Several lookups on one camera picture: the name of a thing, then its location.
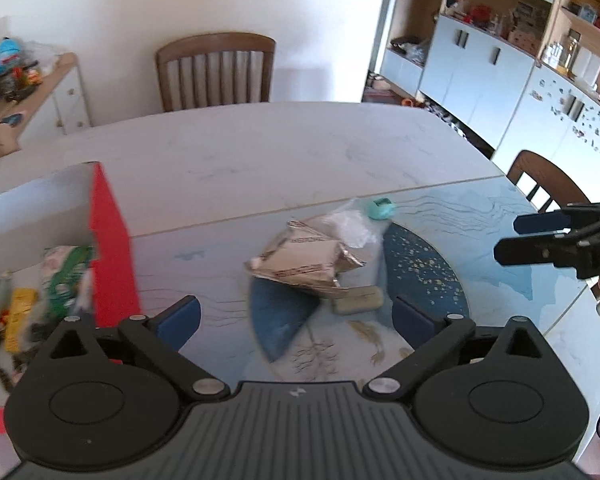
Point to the clear plastic bag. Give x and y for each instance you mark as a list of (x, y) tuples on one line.
[(352, 227)]

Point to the brown wooden curved chair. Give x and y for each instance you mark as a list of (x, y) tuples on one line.
[(545, 175)]

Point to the red and white cardboard box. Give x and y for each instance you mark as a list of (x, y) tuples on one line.
[(112, 240)]

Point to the glass jar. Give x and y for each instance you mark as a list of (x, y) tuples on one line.
[(569, 52)]

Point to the brown wooden slatted chair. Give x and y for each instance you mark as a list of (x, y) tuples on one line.
[(215, 70)]

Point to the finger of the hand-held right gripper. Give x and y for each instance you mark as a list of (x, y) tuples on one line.
[(540, 221), (527, 252)]

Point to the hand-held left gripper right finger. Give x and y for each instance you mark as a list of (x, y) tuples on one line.
[(412, 317)]

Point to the printed face pouch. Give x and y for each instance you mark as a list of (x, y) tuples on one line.
[(55, 257)]

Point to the white wall cabinet unit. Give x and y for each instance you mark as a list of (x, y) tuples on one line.
[(470, 65)]

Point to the white wooden sideboard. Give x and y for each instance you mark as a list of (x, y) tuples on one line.
[(65, 100)]

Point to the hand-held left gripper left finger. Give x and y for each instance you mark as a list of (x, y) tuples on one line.
[(180, 317)]

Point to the red pot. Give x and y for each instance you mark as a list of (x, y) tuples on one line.
[(480, 12)]

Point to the brown snack bag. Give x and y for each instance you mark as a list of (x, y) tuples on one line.
[(305, 260)]

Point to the blue round toy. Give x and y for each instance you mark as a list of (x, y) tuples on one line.
[(5, 56)]

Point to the small teal gadget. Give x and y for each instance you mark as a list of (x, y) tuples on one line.
[(380, 208)]

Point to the green tassel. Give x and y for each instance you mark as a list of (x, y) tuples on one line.
[(62, 280)]

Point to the printed blue table mat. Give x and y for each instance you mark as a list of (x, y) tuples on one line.
[(205, 270)]

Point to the yellow carton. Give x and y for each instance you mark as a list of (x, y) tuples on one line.
[(22, 317)]

